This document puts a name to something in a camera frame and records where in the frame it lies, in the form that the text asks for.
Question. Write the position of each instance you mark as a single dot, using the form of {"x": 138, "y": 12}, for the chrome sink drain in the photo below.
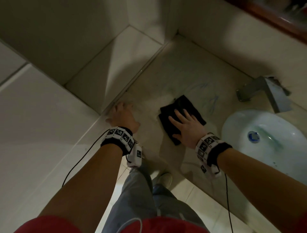
{"x": 253, "y": 136}

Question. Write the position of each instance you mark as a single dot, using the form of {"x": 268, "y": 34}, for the black wristband with white markers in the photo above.
{"x": 117, "y": 141}
{"x": 215, "y": 151}

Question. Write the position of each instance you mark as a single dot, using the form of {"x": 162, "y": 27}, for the chrome faucet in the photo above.
{"x": 275, "y": 93}

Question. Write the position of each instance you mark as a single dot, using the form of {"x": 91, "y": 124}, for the black cloth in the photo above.
{"x": 182, "y": 103}

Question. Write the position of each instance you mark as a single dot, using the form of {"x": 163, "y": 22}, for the white shoe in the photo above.
{"x": 165, "y": 180}

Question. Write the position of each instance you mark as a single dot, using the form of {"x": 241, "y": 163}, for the person's left hand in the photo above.
{"x": 123, "y": 117}

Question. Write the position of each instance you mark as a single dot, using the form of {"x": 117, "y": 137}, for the person's right forearm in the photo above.
{"x": 263, "y": 187}

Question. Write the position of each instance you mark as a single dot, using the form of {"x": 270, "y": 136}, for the person's right hand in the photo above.
{"x": 192, "y": 134}

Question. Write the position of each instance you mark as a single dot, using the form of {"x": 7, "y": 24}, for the person's left forearm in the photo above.
{"x": 84, "y": 189}

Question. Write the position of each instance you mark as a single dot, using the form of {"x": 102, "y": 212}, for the white oval sink basin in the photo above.
{"x": 283, "y": 148}

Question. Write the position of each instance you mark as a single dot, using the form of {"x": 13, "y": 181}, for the red shirt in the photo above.
{"x": 48, "y": 225}

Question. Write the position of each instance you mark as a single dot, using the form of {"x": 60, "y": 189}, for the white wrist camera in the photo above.
{"x": 209, "y": 171}
{"x": 135, "y": 156}

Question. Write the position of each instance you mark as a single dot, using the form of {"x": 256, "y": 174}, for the wood framed mirror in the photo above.
{"x": 275, "y": 19}

